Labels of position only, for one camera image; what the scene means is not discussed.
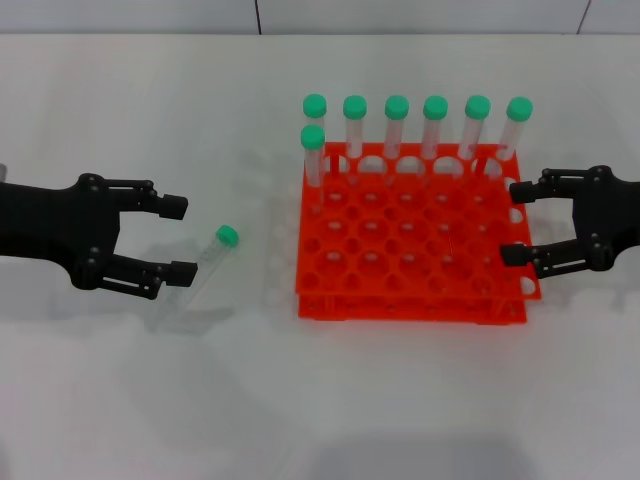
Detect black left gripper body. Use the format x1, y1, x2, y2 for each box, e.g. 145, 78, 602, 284
0, 173, 122, 291

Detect orange test tube rack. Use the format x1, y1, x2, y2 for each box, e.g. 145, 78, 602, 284
293, 141, 544, 326

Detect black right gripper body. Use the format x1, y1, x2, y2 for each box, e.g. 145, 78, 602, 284
573, 165, 640, 272

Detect clear green-capped test tube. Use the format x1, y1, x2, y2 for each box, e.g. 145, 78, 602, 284
422, 94, 449, 161
384, 94, 411, 161
342, 94, 369, 161
300, 124, 327, 214
302, 93, 329, 146
147, 223, 240, 331
458, 94, 492, 161
494, 96, 534, 164

